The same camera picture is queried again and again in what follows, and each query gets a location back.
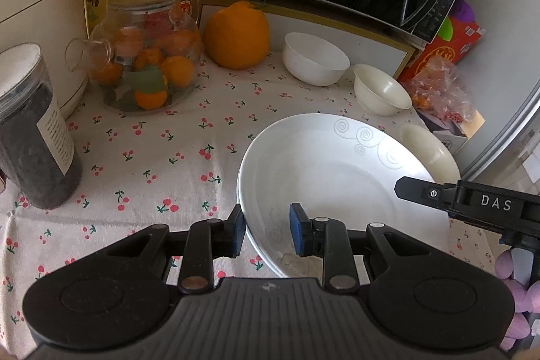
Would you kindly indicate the plastic bag of oranges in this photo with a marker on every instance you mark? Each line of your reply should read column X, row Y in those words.
column 443, row 90

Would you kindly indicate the cherry print tablecloth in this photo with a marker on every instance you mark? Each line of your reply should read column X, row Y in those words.
column 168, row 157

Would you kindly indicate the black and white cardboard box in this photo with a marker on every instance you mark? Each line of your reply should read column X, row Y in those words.
column 455, row 136

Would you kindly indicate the cream ceramic bowl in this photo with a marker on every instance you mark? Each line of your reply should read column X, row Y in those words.
column 438, row 157
column 379, row 90

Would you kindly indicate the white glass bowl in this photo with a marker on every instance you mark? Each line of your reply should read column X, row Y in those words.
column 316, row 60

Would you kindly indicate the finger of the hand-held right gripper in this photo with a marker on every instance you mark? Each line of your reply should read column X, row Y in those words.
column 422, row 192

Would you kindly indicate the purple quilted clothing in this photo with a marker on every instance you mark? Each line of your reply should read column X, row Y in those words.
column 521, row 296

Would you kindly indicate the silver refrigerator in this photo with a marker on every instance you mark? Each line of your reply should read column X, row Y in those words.
column 506, row 69

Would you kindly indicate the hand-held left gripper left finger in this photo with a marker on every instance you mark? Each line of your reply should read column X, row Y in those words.
column 237, row 231

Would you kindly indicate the green plastic item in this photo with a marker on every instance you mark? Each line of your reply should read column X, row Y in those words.
column 447, row 31

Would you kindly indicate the large orange with stem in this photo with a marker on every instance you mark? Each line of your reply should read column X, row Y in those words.
column 236, row 37

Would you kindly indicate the purple plastic item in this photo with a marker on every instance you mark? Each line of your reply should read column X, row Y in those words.
column 464, row 12

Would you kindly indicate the glass jar of small oranges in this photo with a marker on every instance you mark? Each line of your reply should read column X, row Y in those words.
column 139, row 48

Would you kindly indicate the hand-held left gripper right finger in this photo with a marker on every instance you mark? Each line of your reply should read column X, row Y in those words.
column 297, row 229

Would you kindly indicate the white kitchen appliance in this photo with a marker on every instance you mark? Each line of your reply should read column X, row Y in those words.
column 33, row 5

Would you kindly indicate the white plate with swirl pattern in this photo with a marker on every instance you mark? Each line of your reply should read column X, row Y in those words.
column 337, row 166

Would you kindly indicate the red cardboard box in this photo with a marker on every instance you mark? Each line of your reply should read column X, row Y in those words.
column 430, row 60

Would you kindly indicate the yellow printed packet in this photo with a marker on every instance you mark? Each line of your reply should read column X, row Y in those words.
column 93, row 5

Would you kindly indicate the clear canister with dark contents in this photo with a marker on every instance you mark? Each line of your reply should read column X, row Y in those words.
column 29, row 157

